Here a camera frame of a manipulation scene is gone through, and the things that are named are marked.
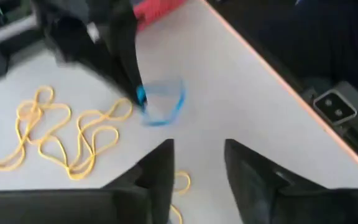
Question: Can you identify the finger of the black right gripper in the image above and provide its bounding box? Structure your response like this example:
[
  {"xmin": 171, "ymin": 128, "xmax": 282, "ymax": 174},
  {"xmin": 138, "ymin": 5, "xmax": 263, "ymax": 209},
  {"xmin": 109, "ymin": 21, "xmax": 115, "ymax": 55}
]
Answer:
[
  {"xmin": 112, "ymin": 0, "xmax": 147, "ymax": 108},
  {"xmin": 67, "ymin": 52, "xmax": 141, "ymax": 102}
]

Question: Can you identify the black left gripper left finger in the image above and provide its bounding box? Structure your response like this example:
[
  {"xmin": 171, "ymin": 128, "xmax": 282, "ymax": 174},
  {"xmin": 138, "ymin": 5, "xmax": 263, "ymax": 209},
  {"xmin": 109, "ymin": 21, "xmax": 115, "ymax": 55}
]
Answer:
[{"xmin": 0, "ymin": 138, "xmax": 175, "ymax": 224}]

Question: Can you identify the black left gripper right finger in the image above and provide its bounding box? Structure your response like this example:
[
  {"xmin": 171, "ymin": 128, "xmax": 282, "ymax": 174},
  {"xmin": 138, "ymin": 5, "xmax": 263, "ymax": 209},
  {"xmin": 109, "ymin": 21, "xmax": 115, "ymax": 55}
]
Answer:
[{"xmin": 224, "ymin": 138, "xmax": 358, "ymax": 224}]

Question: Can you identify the yellow rubber band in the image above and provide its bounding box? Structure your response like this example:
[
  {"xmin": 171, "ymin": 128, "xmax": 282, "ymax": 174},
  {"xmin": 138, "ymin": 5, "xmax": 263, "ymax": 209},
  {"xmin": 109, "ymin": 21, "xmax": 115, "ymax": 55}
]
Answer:
[
  {"xmin": 16, "ymin": 85, "xmax": 73, "ymax": 125},
  {"xmin": 0, "ymin": 102, "xmax": 43, "ymax": 183},
  {"xmin": 76, "ymin": 98, "xmax": 134, "ymax": 156},
  {"xmin": 37, "ymin": 124, "xmax": 121, "ymax": 182},
  {"xmin": 170, "ymin": 203, "xmax": 183, "ymax": 224},
  {"xmin": 173, "ymin": 170, "xmax": 192, "ymax": 195}
]

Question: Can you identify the blue rubber band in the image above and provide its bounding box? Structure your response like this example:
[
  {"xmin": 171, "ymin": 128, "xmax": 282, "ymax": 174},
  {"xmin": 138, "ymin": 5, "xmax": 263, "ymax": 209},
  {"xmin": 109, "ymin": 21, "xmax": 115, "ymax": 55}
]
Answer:
[{"xmin": 136, "ymin": 79, "xmax": 186, "ymax": 127}]

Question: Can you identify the red plastic basket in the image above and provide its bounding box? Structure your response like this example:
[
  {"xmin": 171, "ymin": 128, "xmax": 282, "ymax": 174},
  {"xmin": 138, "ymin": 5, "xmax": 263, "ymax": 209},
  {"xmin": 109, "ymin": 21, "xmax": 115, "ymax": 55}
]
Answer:
[{"xmin": 133, "ymin": 0, "xmax": 188, "ymax": 32}]

